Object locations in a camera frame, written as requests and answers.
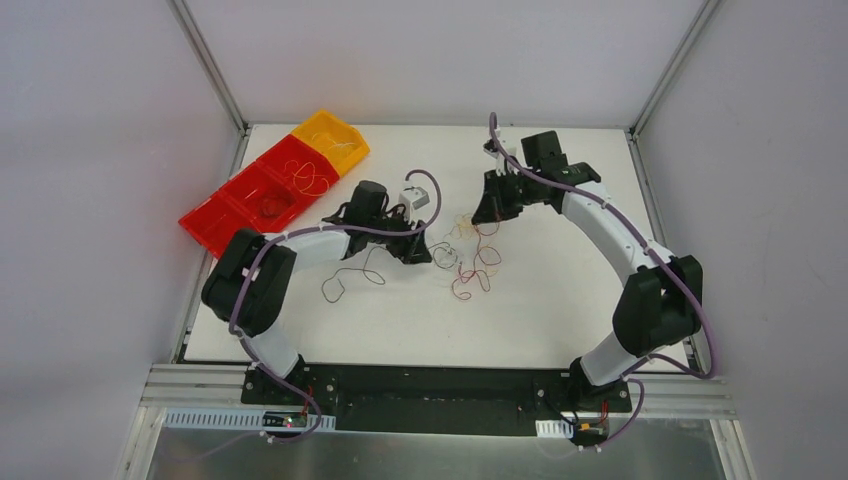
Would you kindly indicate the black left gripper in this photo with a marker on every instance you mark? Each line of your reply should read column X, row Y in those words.
column 407, row 238

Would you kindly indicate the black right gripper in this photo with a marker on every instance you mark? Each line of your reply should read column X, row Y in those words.
column 497, row 201

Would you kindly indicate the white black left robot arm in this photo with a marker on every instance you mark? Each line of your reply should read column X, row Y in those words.
column 247, row 286

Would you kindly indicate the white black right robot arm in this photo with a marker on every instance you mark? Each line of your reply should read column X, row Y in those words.
column 660, row 301

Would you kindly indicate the yellow plastic bin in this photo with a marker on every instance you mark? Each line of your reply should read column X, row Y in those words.
column 339, row 142

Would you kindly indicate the red plastic bin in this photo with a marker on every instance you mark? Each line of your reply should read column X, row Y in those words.
column 265, row 196

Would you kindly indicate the left controller board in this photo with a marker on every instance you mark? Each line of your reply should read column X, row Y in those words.
column 284, row 420

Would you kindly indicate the controller board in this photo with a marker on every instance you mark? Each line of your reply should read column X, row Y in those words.
column 587, row 435
column 284, row 420

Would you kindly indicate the right controller board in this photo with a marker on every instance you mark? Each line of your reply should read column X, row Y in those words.
column 587, row 435

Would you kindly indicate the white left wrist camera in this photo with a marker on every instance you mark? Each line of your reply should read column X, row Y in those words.
column 413, row 198

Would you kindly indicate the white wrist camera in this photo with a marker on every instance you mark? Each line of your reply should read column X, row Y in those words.
column 500, row 150
column 413, row 198

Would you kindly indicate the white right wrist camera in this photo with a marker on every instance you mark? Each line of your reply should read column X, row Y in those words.
column 500, row 150

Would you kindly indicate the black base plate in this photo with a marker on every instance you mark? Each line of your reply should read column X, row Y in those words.
column 436, row 400

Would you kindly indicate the aluminium frame rail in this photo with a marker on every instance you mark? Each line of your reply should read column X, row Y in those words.
column 661, row 395

